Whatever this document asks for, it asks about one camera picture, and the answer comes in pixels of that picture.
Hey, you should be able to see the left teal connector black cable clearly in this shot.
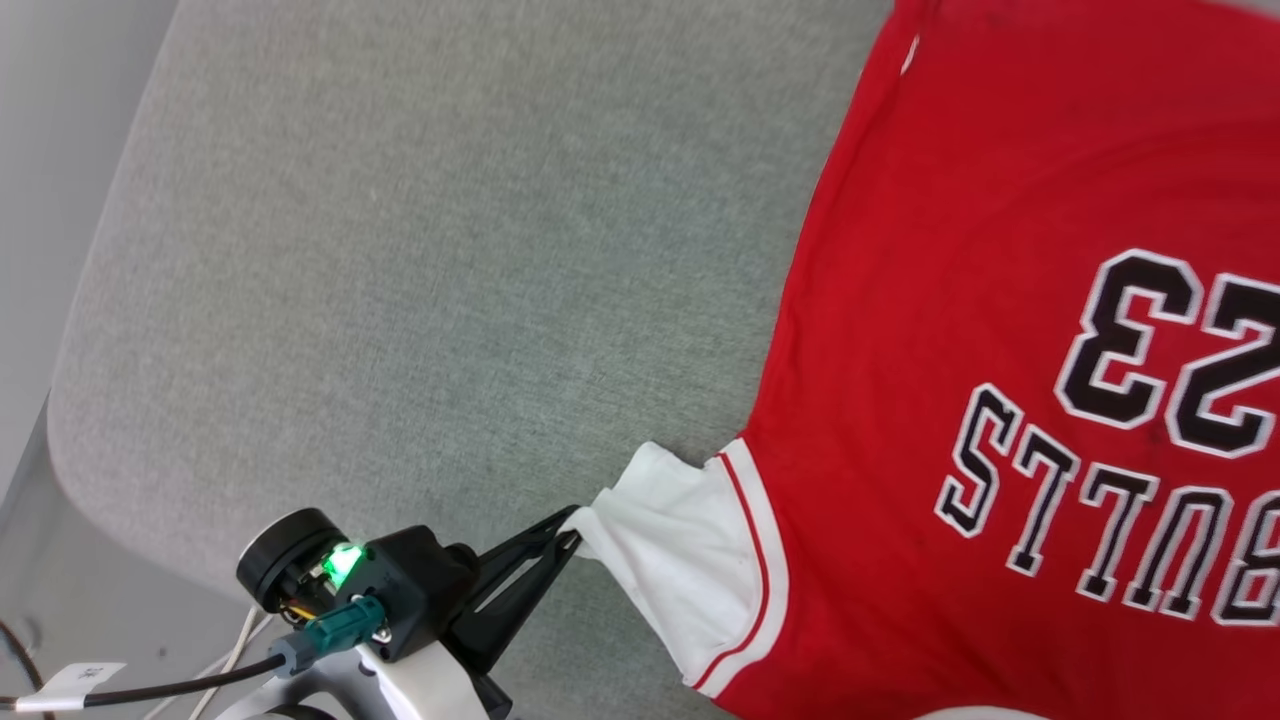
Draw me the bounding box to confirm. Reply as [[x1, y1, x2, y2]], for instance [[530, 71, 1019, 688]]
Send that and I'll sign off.
[[0, 594, 389, 713]]

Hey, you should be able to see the black floor cable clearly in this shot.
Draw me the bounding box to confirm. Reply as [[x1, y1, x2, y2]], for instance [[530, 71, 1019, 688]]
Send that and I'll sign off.
[[0, 618, 49, 693]]

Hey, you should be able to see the thin white cable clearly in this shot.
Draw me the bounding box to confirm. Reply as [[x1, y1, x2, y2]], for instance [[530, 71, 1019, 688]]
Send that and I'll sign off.
[[140, 618, 276, 720], [215, 608, 259, 701]]

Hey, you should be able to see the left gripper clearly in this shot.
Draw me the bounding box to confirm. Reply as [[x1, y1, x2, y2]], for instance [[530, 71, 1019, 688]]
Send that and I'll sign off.
[[355, 506, 585, 720]]

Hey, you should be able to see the grey fabric sofa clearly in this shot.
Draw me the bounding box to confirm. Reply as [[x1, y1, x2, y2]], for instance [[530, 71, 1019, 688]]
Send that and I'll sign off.
[[45, 0, 896, 720]]

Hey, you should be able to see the white cable label tag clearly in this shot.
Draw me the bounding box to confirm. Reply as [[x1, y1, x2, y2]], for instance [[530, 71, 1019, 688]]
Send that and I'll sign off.
[[15, 661, 129, 713]]

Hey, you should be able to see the red Bulls jersey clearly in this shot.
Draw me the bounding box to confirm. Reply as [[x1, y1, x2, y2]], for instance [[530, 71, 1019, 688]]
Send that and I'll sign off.
[[565, 0, 1280, 720]]

